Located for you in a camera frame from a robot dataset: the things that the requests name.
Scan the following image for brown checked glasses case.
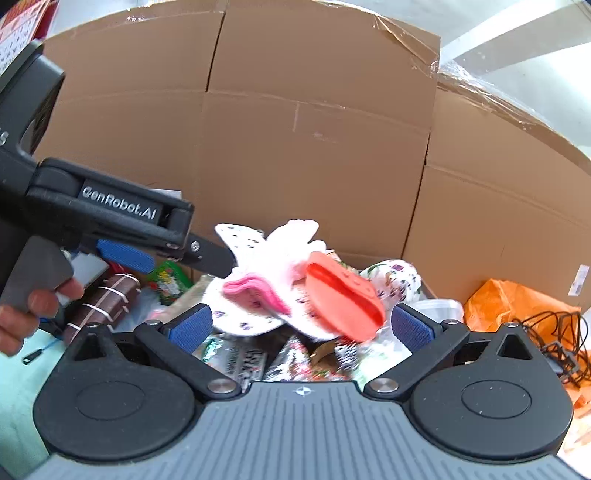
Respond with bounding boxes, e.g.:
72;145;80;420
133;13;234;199
61;273;140;345

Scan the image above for teal table cloth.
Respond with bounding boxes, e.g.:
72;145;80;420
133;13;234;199
0;330;64;479

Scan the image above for orange plastic bag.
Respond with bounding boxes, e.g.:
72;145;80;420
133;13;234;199
462;278;591;462

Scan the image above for large cardboard wall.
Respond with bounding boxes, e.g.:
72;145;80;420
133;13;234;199
37;1;590;308

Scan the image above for floral drawstring pouch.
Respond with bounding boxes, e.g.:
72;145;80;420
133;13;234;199
360;259;422;310

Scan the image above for person's left hand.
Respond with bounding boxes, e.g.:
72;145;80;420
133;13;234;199
0;290;59;357

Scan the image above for white pink glove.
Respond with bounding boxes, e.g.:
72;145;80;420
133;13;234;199
202;219;339;341

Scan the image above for green snack packet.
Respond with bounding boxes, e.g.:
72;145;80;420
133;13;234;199
146;260;193;306

